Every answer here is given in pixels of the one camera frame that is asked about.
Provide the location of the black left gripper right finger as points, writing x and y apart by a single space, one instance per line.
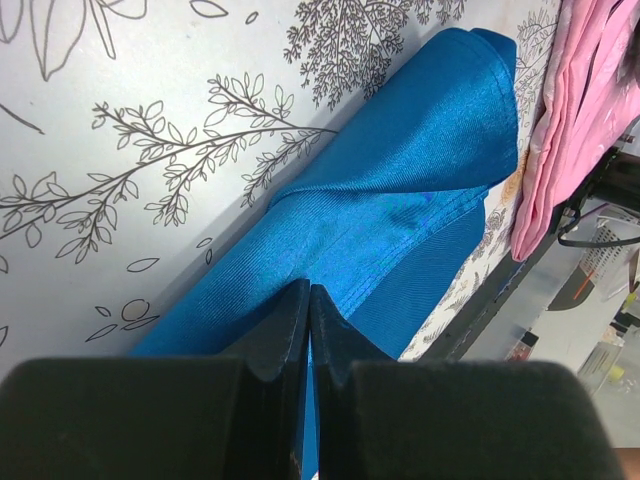
450 420

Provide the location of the blue satin napkin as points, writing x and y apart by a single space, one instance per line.
383 218

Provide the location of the pink floral placemat cloth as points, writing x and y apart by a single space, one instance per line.
590 97

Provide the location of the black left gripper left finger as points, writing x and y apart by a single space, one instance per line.
150 415

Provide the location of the floral tablecloth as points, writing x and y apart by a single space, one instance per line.
140 138

